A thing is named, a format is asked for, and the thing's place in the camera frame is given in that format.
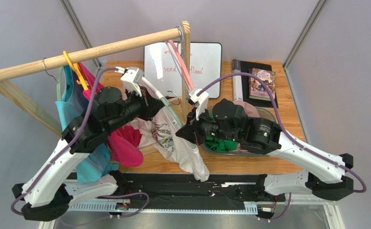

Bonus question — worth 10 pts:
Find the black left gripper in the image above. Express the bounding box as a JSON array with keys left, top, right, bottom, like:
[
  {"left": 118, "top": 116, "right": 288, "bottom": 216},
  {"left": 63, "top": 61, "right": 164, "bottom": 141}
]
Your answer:
[{"left": 106, "top": 85, "right": 167, "bottom": 135}]

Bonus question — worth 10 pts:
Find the pale green hanger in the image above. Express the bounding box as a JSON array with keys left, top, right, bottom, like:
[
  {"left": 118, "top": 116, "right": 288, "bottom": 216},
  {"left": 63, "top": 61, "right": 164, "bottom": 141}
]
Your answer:
[{"left": 160, "top": 90, "right": 197, "bottom": 150}]

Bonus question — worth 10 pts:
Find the green t shirt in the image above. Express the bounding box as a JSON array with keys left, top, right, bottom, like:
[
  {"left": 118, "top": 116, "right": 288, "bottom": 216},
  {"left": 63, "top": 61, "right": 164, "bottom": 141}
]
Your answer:
[{"left": 203, "top": 114, "right": 240, "bottom": 154}]

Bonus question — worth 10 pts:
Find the white t shirt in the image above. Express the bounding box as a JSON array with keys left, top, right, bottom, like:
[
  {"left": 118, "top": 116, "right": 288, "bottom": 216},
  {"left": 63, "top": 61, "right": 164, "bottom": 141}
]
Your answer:
[{"left": 130, "top": 77, "right": 210, "bottom": 182}]

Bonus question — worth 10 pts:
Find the dusty pink t shirt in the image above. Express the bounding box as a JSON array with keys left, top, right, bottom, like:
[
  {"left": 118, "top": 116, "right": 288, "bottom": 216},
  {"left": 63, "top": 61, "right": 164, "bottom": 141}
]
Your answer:
[{"left": 233, "top": 100, "right": 260, "bottom": 118}]

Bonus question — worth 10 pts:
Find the pink hanger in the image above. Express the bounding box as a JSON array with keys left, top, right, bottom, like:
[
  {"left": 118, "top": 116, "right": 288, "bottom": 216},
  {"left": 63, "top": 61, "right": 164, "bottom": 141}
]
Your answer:
[{"left": 165, "top": 40, "right": 194, "bottom": 92}]

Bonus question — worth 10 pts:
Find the light blue wire hanger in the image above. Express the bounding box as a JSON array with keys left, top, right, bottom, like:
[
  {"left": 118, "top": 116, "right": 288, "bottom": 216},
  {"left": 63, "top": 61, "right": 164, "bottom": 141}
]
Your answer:
[{"left": 173, "top": 25, "right": 188, "bottom": 92}]

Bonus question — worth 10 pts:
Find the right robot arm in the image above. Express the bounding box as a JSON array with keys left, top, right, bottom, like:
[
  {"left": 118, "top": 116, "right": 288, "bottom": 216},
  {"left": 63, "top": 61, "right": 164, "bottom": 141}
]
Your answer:
[{"left": 176, "top": 99, "right": 354, "bottom": 201}]

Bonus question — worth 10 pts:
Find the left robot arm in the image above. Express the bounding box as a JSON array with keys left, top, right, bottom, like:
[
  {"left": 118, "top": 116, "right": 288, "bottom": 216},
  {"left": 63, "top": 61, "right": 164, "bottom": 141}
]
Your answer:
[{"left": 12, "top": 87, "right": 164, "bottom": 221}]

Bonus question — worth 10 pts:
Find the magenta t shirt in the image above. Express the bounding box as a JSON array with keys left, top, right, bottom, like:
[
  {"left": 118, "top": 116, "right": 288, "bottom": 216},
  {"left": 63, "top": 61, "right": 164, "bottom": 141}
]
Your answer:
[{"left": 78, "top": 63, "right": 144, "bottom": 167}]

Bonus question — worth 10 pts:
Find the light blue t shirt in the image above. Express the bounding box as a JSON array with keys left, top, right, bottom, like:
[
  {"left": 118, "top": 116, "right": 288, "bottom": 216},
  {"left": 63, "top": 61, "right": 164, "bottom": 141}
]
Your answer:
[{"left": 55, "top": 66, "right": 119, "bottom": 183}]

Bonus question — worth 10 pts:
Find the yellow plastic hanger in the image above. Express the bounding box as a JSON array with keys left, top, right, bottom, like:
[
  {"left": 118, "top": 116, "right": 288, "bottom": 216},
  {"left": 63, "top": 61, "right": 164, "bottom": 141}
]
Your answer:
[{"left": 63, "top": 51, "right": 89, "bottom": 91}]

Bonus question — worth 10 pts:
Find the sage green hanger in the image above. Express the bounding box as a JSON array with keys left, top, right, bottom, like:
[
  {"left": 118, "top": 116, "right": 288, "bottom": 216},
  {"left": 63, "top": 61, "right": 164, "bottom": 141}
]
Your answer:
[{"left": 42, "top": 57, "right": 64, "bottom": 101}]

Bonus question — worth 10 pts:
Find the white board with red writing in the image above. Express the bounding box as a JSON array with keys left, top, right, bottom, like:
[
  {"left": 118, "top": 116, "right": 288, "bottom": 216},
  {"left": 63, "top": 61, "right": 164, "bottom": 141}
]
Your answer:
[{"left": 144, "top": 42, "right": 222, "bottom": 97}]

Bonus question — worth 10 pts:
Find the black binder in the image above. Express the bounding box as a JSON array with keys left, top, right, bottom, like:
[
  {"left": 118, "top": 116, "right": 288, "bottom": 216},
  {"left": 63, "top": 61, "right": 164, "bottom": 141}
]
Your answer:
[{"left": 232, "top": 59, "right": 278, "bottom": 108}]

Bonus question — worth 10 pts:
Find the clear blue plastic tub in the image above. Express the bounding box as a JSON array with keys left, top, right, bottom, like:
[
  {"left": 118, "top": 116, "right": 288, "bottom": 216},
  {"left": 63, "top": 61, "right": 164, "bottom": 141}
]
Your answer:
[{"left": 201, "top": 107, "right": 276, "bottom": 157}]

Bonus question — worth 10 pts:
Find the illustrated paperback book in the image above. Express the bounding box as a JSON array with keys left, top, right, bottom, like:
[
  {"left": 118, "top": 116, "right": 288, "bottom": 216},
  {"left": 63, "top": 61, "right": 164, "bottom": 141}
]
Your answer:
[{"left": 248, "top": 68, "right": 276, "bottom": 102}]

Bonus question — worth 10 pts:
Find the wooden clothes rack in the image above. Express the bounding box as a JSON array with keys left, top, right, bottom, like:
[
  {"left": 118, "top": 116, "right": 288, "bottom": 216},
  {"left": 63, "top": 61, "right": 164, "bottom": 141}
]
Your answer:
[{"left": 0, "top": 21, "right": 191, "bottom": 135}]

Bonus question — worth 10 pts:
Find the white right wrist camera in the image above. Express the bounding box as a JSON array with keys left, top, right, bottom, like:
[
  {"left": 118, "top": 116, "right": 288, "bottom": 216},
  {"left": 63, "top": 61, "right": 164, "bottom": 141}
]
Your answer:
[{"left": 187, "top": 88, "right": 209, "bottom": 121}]

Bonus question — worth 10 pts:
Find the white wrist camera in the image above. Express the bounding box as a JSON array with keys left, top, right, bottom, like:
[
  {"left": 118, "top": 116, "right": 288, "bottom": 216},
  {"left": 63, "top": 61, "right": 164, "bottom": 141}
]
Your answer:
[
  {"left": 115, "top": 66, "right": 144, "bottom": 97},
  {"left": 187, "top": 88, "right": 209, "bottom": 121}
]

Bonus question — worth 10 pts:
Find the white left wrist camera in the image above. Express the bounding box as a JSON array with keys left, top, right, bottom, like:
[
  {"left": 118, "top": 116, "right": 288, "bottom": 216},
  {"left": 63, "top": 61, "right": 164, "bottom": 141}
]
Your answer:
[{"left": 115, "top": 66, "right": 144, "bottom": 97}]

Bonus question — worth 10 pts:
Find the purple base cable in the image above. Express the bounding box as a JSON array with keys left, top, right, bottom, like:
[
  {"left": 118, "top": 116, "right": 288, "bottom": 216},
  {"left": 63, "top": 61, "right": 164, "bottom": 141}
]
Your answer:
[{"left": 58, "top": 193, "right": 149, "bottom": 227}]

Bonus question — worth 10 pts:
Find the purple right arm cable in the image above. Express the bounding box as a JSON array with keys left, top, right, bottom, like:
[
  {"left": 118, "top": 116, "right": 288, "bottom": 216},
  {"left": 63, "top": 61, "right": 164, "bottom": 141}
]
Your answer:
[{"left": 196, "top": 72, "right": 368, "bottom": 194}]

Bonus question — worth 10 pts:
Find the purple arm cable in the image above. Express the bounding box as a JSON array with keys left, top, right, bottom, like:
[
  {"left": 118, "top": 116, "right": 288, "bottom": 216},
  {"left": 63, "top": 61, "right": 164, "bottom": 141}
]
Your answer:
[
  {"left": 196, "top": 72, "right": 368, "bottom": 194},
  {"left": 10, "top": 67, "right": 121, "bottom": 217}
]

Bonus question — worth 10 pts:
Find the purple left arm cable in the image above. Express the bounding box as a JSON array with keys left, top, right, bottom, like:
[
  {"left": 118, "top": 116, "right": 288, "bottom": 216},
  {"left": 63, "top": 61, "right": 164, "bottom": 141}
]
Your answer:
[{"left": 10, "top": 67, "right": 121, "bottom": 217}]

